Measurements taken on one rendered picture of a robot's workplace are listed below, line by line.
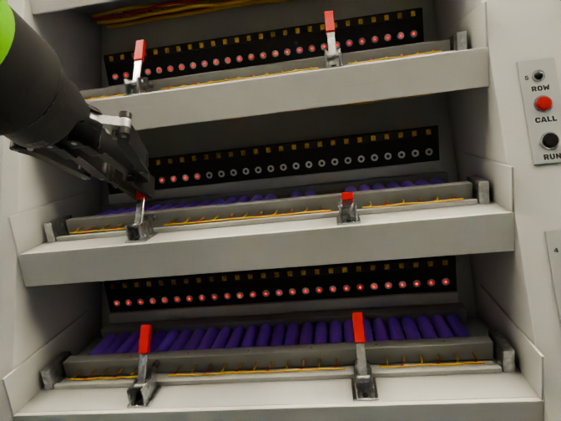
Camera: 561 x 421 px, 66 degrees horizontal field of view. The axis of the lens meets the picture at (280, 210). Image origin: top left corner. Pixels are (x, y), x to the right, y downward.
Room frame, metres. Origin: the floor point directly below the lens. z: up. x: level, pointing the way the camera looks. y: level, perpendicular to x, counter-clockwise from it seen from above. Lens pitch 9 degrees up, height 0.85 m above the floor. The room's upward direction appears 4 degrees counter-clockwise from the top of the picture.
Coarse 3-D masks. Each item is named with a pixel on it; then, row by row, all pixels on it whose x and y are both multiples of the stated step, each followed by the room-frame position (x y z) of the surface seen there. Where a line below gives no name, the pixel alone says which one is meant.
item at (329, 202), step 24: (360, 192) 0.56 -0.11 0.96; (384, 192) 0.55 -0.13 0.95; (408, 192) 0.54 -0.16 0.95; (432, 192) 0.54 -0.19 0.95; (456, 192) 0.53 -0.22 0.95; (96, 216) 0.62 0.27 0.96; (120, 216) 0.60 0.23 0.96; (168, 216) 0.59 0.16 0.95; (192, 216) 0.59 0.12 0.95; (216, 216) 0.57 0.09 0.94; (240, 216) 0.58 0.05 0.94; (264, 216) 0.56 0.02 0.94
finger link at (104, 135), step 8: (72, 136) 0.39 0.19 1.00; (80, 136) 0.40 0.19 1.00; (104, 136) 0.43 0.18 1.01; (72, 144) 0.40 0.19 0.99; (80, 144) 0.40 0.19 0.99; (88, 144) 0.41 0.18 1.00; (96, 144) 0.43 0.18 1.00; (104, 144) 0.43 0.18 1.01; (112, 144) 0.45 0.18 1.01; (88, 152) 0.42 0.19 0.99; (96, 152) 0.42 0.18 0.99; (104, 152) 0.43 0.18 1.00; (112, 152) 0.45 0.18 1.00; (120, 152) 0.46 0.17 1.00; (104, 160) 0.45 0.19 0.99; (112, 160) 0.45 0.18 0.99; (120, 160) 0.46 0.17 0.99; (128, 160) 0.48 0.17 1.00; (120, 168) 0.47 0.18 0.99; (128, 168) 0.48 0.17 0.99; (128, 176) 0.49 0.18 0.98
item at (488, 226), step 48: (192, 192) 0.70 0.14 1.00; (480, 192) 0.51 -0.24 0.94; (48, 240) 0.60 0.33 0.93; (96, 240) 0.58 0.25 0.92; (192, 240) 0.52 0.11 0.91; (240, 240) 0.52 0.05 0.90; (288, 240) 0.51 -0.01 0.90; (336, 240) 0.50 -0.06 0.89; (384, 240) 0.50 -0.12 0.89; (432, 240) 0.49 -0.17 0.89; (480, 240) 0.49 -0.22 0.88
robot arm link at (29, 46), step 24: (24, 24) 0.29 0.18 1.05; (24, 48) 0.28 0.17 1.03; (48, 48) 0.32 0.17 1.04; (0, 72) 0.27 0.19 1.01; (24, 72) 0.29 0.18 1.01; (48, 72) 0.31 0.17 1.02; (0, 96) 0.29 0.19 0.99; (24, 96) 0.30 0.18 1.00; (48, 96) 0.32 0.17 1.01; (0, 120) 0.30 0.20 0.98; (24, 120) 0.32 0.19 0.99
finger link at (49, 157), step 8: (16, 144) 0.41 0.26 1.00; (24, 152) 0.42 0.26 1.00; (32, 152) 0.42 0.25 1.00; (40, 152) 0.43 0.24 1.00; (48, 152) 0.44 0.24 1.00; (48, 160) 0.44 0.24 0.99; (56, 160) 0.45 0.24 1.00; (64, 160) 0.46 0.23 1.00; (72, 160) 0.47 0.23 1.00; (64, 168) 0.47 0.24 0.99; (72, 168) 0.47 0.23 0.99; (80, 176) 0.49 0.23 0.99; (88, 176) 0.49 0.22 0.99
